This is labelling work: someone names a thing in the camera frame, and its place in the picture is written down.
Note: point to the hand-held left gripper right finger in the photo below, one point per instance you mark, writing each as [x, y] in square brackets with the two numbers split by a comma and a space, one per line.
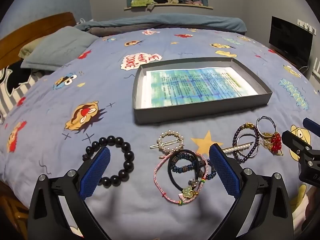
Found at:
[223, 172]

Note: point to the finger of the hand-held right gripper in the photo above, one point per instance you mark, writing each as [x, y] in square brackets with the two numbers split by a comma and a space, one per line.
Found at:
[312, 126]
[296, 142]

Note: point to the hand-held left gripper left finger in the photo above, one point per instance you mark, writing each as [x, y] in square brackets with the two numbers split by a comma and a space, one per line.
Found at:
[96, 172]

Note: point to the silver bangle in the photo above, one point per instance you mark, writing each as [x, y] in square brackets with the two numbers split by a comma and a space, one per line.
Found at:
[258, 127]

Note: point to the round pearl hair clip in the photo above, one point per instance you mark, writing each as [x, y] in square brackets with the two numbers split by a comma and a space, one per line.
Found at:
[162, 136]

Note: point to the grey cardboard box tray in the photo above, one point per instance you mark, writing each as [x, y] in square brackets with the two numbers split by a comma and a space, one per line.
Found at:
[140, 115]

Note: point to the pearl bar hair clip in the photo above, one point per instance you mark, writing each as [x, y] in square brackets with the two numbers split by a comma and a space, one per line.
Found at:
[235, 148]

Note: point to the white router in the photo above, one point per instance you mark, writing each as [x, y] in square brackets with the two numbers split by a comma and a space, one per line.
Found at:
[317, 70]

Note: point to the blue cartoon printed blanket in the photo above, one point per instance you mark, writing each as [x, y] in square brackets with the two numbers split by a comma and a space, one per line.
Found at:
[100, 85]

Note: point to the black flat screen monitor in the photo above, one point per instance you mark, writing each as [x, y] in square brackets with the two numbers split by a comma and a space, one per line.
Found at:
[290, 40]

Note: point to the blue printed paper sheet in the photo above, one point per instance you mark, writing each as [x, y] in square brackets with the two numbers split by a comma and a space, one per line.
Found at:
[200, 85]

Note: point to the black and striped cloth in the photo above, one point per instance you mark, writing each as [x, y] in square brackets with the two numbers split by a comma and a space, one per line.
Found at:
[20, 77]

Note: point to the grey pillow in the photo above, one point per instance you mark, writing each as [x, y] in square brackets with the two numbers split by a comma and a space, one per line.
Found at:
[57, 47]

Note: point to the folded grey blanket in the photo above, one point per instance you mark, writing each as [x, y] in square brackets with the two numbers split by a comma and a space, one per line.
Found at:
[105, 31]

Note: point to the yellowish pillow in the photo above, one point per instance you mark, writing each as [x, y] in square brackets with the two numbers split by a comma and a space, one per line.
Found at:
[27, 48]

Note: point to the wooden headboard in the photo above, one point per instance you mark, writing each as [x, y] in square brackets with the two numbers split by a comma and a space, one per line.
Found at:
[30, 30]

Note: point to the folded blue blanket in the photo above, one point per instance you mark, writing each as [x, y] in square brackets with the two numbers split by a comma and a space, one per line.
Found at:
[175, 20]

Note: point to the pink cloth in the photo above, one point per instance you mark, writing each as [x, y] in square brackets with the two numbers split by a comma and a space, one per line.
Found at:
[195, 3]

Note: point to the green cloth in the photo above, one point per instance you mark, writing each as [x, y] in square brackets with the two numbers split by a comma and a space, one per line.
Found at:
[140, 2]

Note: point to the white wall hook rail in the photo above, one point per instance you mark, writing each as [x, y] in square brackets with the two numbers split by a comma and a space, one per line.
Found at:
[307, 26]

